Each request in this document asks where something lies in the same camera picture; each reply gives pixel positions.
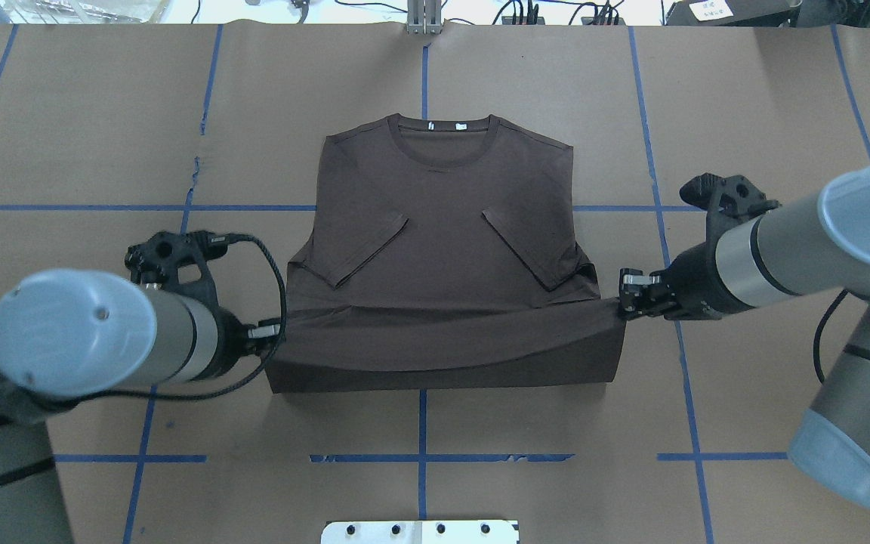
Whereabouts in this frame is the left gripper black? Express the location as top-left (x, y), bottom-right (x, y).
top-left (208, 314), bottom-right (282, 379)

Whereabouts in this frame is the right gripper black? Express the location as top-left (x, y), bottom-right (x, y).
top-left (618, 243), bottom-right (730, 321)

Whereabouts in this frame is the brown t-shirt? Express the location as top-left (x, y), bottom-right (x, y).
top-left (267, 113), bottom-right (625, 394)

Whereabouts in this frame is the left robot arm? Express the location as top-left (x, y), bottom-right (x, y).
top-left (0, 269), bottom-right (285, 543)

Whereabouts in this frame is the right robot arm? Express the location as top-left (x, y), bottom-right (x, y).
top-left (618, 166), bottom-right (870, 510)

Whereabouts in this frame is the black device box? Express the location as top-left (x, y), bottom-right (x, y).
top-left (664, 1), bottom-right (802, 27)

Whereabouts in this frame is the clear plastic bag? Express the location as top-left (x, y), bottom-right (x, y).
top-left (0, 1), bottom-right (171, 24)

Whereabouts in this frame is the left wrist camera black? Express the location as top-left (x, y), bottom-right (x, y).
top-left (124, 230), bottom-right (232, 307)

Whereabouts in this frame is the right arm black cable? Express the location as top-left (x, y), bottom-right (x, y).
top-left (813, 291), bottom-right (851, 386)

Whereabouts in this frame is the white camera stand column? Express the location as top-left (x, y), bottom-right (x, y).
top-left (320, 519), bottom-right (521, 543)

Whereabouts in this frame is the aluminium frame post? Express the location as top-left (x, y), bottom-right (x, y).
top-left (406, 0), bottom-right (444, 36)

